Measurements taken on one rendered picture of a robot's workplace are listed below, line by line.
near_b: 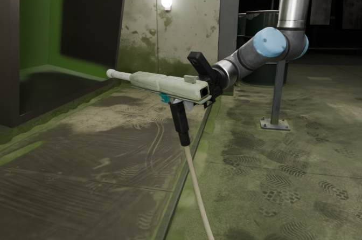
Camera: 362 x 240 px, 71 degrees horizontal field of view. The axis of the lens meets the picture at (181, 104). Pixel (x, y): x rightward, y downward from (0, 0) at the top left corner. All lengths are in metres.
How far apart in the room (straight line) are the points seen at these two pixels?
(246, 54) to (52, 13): 0.91
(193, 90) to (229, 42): 2.11
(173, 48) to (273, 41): 2.04
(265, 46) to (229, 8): 1.92
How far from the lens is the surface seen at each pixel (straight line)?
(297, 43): 0.92
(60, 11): 1.34
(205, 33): 2.70
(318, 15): 7.75
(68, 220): 1.07
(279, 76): 1.92
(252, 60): 0.83
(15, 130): 1.87
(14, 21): 0.70
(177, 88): 0.64
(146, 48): 2.87
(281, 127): 1.97
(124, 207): 1.07
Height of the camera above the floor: 0.70
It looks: 17 degrees down
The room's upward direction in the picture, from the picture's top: straight up
